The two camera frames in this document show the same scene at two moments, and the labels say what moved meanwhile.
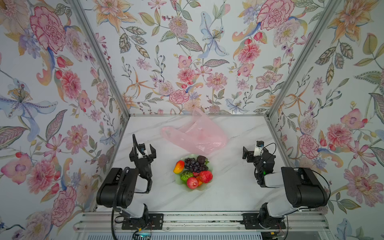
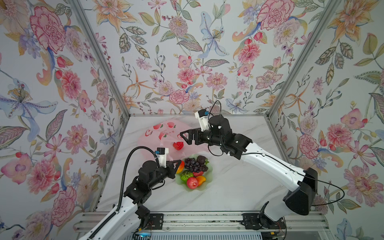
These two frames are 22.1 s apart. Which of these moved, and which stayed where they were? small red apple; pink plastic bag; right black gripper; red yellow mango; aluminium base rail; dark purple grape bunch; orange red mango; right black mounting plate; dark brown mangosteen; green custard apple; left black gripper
Moved: left black gripper; pink plastic bag; right black gripper
Stayed: dark brown mangosteen; orange red mango; small red apple; dark purple grape bunch; green custard apple; aluminium base rail; red yellow mango; right black mounting plate
